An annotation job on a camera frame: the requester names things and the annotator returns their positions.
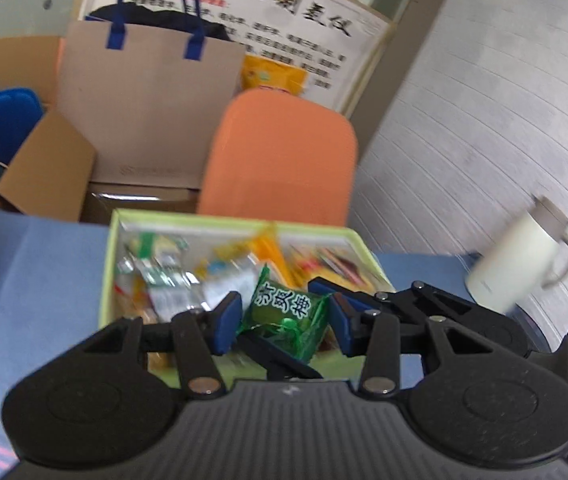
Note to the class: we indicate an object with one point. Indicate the blue striped tablecloth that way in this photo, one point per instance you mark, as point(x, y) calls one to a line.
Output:
point(39, 310)

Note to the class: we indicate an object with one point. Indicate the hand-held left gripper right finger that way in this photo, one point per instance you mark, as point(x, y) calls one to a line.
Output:
point(342, 325)

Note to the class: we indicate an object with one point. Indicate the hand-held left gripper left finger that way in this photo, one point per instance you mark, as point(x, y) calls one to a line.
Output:
point(226, 320)

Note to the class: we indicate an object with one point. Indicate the open cardboard box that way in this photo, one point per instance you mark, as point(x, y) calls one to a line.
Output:
point(49, 170)

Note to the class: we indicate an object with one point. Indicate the pile of assorted snack packets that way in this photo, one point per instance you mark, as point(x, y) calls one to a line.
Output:
point(174, 280)

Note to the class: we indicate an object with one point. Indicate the yellow bag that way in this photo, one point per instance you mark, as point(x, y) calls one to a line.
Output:
point(274, 76)

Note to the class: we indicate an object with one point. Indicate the orange chair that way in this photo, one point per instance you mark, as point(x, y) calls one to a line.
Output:
point(284, 160)

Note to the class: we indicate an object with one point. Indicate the white thermos jug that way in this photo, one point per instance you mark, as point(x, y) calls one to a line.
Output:
point(509, 265)

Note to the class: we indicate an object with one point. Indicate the dark cloth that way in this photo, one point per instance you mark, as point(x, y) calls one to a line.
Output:
point(159, 17)

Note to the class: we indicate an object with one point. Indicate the light green cardboard box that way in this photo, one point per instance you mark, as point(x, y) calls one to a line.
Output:
point(109, 270)

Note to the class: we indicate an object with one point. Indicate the wall poster with black lettering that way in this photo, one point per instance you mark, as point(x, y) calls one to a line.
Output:
point(289, 25)

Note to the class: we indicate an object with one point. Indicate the green candy wrapper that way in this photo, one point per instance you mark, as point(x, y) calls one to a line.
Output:
point(284, 310)

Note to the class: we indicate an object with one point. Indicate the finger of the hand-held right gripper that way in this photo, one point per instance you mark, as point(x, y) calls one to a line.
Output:
point(321, 287)
point(284, 360)

